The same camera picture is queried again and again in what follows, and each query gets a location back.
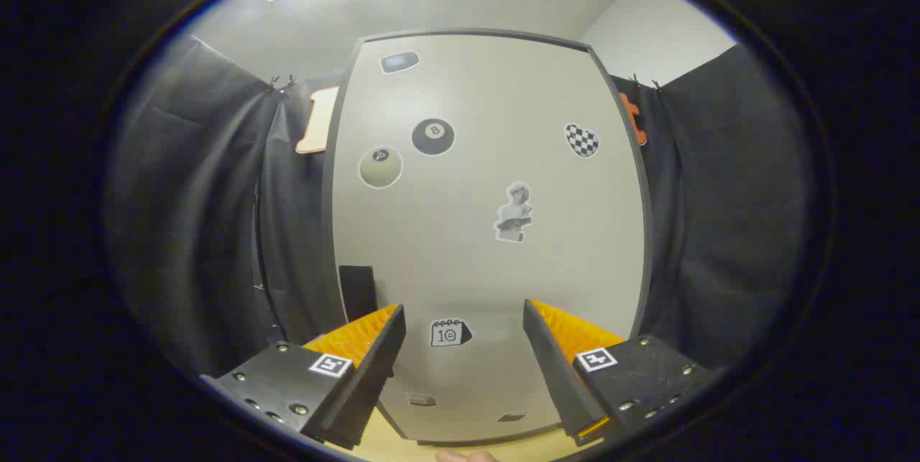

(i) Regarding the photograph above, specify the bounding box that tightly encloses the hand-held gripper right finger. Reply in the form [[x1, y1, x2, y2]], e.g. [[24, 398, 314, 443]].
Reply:
[[523, 298, 716, 447]]

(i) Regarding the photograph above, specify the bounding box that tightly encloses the dark grey cabinet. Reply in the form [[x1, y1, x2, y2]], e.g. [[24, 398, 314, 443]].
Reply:
[[321, 29, 653, 446]]

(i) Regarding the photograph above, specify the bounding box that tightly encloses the black backdrop cloth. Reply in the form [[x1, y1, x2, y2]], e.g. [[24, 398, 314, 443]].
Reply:
[[108, 34, 813, 376]]

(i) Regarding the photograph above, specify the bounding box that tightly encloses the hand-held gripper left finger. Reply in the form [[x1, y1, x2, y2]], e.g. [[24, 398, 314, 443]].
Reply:
[[200, 302, 408, 451]]

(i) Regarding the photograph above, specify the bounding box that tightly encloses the black door handle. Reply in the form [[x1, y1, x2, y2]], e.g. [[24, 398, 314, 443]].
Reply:
[[339, 265, 378, 324]]

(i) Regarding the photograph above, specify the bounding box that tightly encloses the white cabinet door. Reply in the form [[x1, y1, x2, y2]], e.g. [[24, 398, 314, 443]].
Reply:
[[329, 34, 645, 443]]

